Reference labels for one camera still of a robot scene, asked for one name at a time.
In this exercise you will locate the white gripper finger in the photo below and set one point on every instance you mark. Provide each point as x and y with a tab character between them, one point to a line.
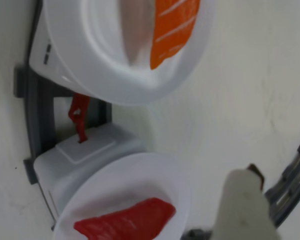
242	207

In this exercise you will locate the red tuna sushi toy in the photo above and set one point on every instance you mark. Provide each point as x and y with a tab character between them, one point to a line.
130	220

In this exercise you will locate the orange salmon sushi toy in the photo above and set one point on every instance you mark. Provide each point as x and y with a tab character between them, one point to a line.
175	30

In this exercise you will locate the white train wagon with plate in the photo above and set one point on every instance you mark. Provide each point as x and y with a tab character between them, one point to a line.
102	175
102	75

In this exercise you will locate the grey circular toy train track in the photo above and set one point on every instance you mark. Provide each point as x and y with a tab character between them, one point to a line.
35	112

